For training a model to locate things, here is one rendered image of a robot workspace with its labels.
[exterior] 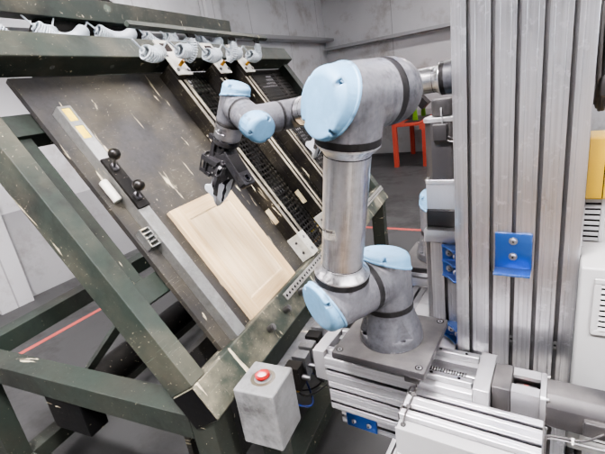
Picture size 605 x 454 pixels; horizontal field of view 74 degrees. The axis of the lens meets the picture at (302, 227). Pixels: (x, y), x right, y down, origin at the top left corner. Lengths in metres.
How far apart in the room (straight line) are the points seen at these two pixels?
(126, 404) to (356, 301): 0.92
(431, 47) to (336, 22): 2.21
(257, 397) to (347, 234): 0.54
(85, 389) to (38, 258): 3.57
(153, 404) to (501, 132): 1.22
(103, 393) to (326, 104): 1.24
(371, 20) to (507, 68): 8.81
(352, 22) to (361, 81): 9.22
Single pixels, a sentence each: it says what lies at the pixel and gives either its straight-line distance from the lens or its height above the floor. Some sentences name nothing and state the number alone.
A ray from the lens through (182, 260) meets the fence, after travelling 1.40.
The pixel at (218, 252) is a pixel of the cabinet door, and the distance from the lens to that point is 1.55.
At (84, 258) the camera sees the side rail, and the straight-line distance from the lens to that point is 1.27.
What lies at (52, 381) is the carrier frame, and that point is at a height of 0.79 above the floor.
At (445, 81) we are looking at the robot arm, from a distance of 1.30.
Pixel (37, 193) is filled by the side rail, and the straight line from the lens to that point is 1.32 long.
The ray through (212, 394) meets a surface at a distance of 1.28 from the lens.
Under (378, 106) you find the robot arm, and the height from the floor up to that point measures 1.60.
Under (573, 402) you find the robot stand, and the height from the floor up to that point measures 0.99.
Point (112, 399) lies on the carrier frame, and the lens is 1.56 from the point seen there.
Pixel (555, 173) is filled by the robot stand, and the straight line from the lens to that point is 0.96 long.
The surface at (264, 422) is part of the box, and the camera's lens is 1.18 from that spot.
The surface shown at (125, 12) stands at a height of 2.16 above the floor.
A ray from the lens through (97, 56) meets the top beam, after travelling 1.77.
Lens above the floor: 1.64
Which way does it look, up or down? 18 degrees down
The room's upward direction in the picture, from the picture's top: 9 degrees counter-clockwise
